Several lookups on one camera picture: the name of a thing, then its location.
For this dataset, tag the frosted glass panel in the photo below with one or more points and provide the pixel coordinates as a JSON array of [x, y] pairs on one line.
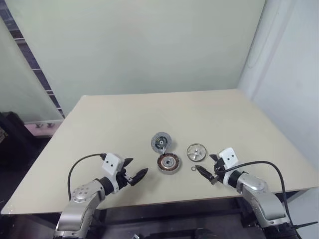
[[20, 87]]

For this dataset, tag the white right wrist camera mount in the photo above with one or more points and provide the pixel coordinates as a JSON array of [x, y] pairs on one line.
[[229, 156]]

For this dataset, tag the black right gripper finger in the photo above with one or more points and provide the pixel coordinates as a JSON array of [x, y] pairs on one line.
[[214, 157], [205, 172]]

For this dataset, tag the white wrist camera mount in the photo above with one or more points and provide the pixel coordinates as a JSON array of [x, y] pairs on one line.
[[229, 156], [111, 163]]

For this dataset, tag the silver spoked rotor cap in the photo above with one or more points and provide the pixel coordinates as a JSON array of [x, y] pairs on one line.
[[197, 152]]

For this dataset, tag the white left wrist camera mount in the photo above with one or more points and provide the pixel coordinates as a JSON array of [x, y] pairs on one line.
[[111, 163]]

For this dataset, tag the grey round motor cover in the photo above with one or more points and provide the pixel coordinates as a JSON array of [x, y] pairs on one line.
[[159, 142]]

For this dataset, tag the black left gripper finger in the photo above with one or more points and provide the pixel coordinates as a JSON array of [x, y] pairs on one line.
[[139, 175], [127, 162]]

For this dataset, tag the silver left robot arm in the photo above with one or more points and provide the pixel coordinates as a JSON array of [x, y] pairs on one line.
[[82, 194]]

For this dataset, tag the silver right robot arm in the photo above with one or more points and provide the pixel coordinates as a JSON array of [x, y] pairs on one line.
[[259, 196]]

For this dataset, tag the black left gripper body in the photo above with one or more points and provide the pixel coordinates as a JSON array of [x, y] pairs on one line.
[[122, 180]]

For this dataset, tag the pink white ledge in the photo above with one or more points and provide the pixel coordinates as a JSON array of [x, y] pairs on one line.
[[42, 127]]

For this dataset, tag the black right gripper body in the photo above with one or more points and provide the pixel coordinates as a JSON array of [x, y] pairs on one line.
[[218, 171]]

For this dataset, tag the silver motor stator copper windings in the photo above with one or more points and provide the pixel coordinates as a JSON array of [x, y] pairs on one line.
[[169, 164]]

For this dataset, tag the dark window frame strip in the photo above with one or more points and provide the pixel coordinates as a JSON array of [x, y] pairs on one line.
[[40, 74]]

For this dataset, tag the black table frame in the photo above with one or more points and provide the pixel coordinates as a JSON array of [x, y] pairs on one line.
[[174, 214]]

